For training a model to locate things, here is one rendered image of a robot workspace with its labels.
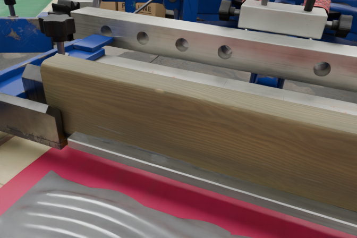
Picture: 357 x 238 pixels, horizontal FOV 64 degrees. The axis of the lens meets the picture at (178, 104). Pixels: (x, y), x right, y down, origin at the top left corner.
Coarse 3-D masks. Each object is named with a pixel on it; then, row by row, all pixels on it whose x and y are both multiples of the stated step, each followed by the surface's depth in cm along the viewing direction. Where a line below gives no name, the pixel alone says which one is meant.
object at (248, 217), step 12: (240, 204) 26; (252, 204) 26; (240, 216) 25; (252, 216) 25; (264, 216) 25; (276, 216) 25; (288, 216) 25; (240, 228) 24; (252, 228) 24; (264, 228) 24; (276, 228) 24; (288, 228) 24; (300, 228) 24; (312, 228) 24; (324, 228) 24
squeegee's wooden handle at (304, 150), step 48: (48, 96) 27; (96, 96) 25; (144, 96) 23; (192, 96) 22; (240, 96) 22; (144, 144) 25; (192, 144) 23; (240, 144) 22; (288, 144) 20; (336, 144) 19; (288, 192) 22; (336, 192) 21
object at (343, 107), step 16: (112, 64) 43; (128, 64) 44; (144, 64) 44; (192, 80) 40; (208, 80) 40; (224, 80) 41; (272, 96) 37; (288, 96) 38; (304, 96) 38; (352, 112) 35; (0, 144) 31
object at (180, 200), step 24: (24, 168) 28; (48, 168) 29; (72, 168) 29; (96, 168) 29; (120, 168) 29; (0, 192) 26; (24, 192) 26; (144, 192) 27; (168, 192) 27; (192, 192) 27; (192, 216) 25; (216, 216) 25
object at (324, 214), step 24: (72, 144) 27; (96, 144) 26; (120, 144) 26; (144, 168) 25; (168, 168) 24; (192, 168) 24; (216, 192) 23; (240, 192) 22; (264, 192) 22; (312, 216) 21; (336, 216) 21
